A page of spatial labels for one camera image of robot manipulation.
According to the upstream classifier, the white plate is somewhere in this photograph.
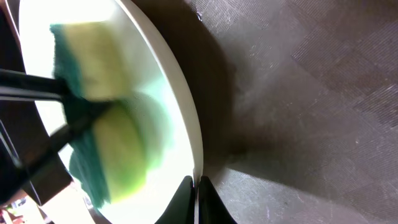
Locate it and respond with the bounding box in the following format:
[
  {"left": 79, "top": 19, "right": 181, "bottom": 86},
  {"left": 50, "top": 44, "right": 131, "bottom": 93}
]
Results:
[{"left": 19, "top": 0, "right": 203, "bottom": 223}]

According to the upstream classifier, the large dark serving tray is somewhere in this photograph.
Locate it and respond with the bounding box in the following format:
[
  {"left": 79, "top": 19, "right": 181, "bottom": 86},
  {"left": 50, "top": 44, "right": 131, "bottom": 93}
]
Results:
[{"left": 137, "top": 0, "right": 397, "bottom": 223}]

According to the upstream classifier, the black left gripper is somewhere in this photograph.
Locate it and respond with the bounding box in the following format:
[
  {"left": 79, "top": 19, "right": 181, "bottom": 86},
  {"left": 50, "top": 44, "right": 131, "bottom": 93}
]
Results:
[{"left": 1, "top": 9, "right": 109, "bottom": 205}]

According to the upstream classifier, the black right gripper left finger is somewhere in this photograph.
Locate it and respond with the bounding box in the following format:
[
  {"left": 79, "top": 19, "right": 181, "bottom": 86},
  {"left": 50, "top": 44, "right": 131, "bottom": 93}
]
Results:
[{"left": 155, "top": 175, "right": 196, "bottom": 224}]

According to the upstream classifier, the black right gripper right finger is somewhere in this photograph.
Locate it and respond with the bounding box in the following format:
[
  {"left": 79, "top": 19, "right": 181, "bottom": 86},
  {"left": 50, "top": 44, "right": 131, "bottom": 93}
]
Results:
[{"left": 198, "top": 176, "right": 237, "bottom": 224}]

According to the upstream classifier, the green yellow sponge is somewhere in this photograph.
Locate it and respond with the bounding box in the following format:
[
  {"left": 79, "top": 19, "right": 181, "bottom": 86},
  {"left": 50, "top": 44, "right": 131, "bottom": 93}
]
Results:
[{"left": 50, "top": 22, "right": 164, "bottom": 209}]

